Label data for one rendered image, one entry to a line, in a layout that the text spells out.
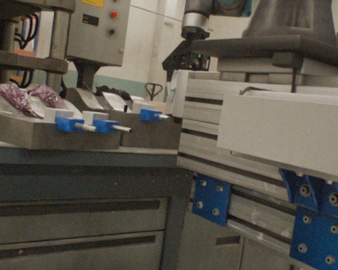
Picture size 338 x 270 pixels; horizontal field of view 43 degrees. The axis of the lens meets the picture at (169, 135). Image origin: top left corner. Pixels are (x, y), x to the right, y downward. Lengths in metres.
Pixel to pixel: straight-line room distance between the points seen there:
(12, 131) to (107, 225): 0.37
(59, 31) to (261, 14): 1.23
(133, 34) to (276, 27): 8.67
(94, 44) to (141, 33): 7.41
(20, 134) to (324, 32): 0.59
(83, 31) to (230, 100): 1.52
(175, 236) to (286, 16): 0.77
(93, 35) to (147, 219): 1.07
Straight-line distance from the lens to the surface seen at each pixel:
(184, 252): 1.32
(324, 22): 0.70
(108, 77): 8.96
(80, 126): 0.89
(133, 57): 9.30
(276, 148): 0.49
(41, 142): 0.90
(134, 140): 1.13
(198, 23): 1.24
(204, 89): 0.76
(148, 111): 1.10
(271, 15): 0.69
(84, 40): 2.01
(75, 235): 1.10
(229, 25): 10.16
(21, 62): 1.83
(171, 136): 1.19
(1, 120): 0.96
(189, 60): 1.21
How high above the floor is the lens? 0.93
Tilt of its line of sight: 4 degrees down
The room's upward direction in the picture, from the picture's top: 8 degrees clockwise
